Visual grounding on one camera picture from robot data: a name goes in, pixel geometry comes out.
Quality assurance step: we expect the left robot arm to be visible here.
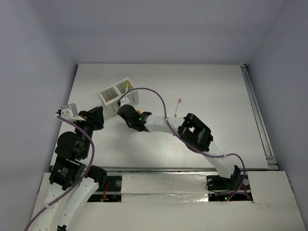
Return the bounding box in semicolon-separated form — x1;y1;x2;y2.
48;104;107;231

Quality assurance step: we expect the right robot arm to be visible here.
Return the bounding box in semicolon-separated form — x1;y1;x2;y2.
117;104;243;190

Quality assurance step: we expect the white two-compartment slotted holder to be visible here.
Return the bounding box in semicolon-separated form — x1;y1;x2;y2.
98;77;134;118

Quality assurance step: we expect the purple capped white marker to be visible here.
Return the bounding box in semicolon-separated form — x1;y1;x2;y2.
174;98;181;117

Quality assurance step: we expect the white foam base cover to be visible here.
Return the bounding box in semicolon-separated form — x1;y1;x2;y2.
26;171;305;231

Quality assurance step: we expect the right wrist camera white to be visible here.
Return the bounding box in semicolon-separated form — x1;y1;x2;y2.
117;97;132;108

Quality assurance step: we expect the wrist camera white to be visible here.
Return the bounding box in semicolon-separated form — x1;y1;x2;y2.
117;97;132;108
55;103;85;122

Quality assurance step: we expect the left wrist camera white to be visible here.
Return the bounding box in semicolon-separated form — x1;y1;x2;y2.
55;103;85;122

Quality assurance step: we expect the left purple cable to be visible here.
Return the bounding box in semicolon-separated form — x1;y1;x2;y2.
24;115;95;231

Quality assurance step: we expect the aluminium rail front edge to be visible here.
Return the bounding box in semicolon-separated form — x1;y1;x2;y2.
94;164;216;172

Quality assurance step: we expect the aluminium rail edge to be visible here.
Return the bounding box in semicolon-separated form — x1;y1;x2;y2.
94;164;216;172
241;64;279;170

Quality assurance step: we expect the aluminium rail right edge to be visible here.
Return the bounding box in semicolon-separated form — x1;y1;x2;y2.
241;64;279;170

